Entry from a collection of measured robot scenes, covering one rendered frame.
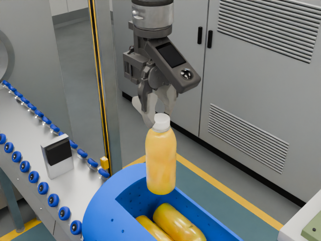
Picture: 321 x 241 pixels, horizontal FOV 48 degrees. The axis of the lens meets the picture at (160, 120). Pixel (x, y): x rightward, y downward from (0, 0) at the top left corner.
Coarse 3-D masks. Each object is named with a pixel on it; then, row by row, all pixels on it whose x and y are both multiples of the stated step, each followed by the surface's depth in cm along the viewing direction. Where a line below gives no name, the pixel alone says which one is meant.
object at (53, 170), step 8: (64, 136) 132; (48, 144) 128; (56, 144) 129; (64, 144) 131; (48, 152) 127; (56, 152) 130; (64, 152) 132; (48, 160) 130; (56, 160) 131; (64, 160) 136; (72, 160) 139; (48, 168) 132; (56, 168) 135; (64, 168) 138; (72, 168) 140; (48, 176) 136; (56, 176) 137
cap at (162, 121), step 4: (156, 116) 76; (160, 116) 76; (164, 116) 76; (168, 116) 76; (156, 120) 75; (160, 120) 75; (164, 120) 75; (168, 120) 75; (156, 124) 75; (160, 124) 74; (164, 124) 75; (168, 124) 75; (156, 128) 75; (160, 128) 75; (164, 128) 75
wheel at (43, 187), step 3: (42, 183) 127; (45, 183) 127; (39, 186) 128; (42, 186) 127; (45, 186) 126; (48, 186) 127; (39, 189) 127; (42, 189) 126; (45, 189) 126; (39, 192) 127; (42, 192) 126; (45, 192) 126
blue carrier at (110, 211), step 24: (144, 168) 97; (96, 192) 92; (120, 192) 90; (144, 192) 106; (96, 216) 90; (120, 216) 86; (192, 216) 103; (96, 240) 90; (120, 240) 84; (144, 240) 80; (216, 240) 98; (240, 240) 90
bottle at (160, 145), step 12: (156, 132) 76; (168, 132) 76; (156, 144) 76; (168, 144) 76; (156, 156) 77; (168, 156) 78; (156, 168) 79; (168, 168) 80; (156, 180) 81; (168, 180) 82; (156, 192) 83; (168, 192) 84
